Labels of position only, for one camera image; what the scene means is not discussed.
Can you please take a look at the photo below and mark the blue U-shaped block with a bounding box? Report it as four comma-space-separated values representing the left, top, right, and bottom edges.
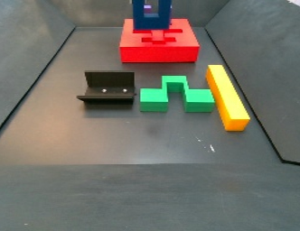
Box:
131, 0, 171, 30

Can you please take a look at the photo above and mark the red slotted board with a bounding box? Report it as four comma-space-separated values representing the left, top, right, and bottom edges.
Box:
119, 19, 199, 63

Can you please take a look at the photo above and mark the green stepped block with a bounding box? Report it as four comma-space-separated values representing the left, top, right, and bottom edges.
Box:
139, 75, 216, 114

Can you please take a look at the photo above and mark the yellow long block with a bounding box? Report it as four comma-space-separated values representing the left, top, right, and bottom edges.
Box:
206, 65, 250, 132

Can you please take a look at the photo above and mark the purple block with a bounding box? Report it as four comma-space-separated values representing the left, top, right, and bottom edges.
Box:
143, 5, 152, 14

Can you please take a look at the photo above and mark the black angle bracket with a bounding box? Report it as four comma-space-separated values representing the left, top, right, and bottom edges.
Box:
76, 70, 135, 104

